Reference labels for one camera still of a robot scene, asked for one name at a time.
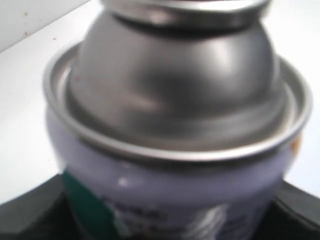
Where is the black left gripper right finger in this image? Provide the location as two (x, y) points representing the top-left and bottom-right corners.
(262, 183), (320, 240)

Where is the white spray can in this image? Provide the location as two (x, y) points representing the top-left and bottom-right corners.
(43, 0), (312, 240)

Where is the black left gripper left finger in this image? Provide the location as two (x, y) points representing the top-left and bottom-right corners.
(0, 175), (81, 240)

